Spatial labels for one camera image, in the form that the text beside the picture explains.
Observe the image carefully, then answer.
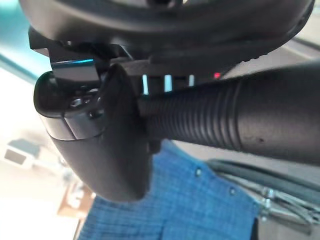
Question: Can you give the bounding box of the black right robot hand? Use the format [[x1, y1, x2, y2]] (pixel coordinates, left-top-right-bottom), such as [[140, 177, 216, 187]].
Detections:
[[18, 0, 316, 201]]

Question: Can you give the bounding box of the black ribbed wheelchair handle grip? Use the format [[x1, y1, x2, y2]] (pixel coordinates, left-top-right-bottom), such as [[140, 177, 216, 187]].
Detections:
[[136, 59, 320, 155]]

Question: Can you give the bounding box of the blue checked wheelchair backrest fabric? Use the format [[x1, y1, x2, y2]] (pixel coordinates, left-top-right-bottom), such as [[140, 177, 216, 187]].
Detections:
[[81, 139, 261, 240]]

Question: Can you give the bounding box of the brown wooden furniture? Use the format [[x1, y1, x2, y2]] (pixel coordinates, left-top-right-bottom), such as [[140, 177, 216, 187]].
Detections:
[[56, 184, 97, 226]]

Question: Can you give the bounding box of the white box-shaped cabinet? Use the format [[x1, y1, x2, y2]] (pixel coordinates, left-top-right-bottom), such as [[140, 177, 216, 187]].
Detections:
[[3, 138, 42, 171]]

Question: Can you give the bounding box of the teal curtain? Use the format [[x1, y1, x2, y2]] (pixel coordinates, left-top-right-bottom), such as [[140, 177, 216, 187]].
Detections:
[[0, 0, 36, 82]]

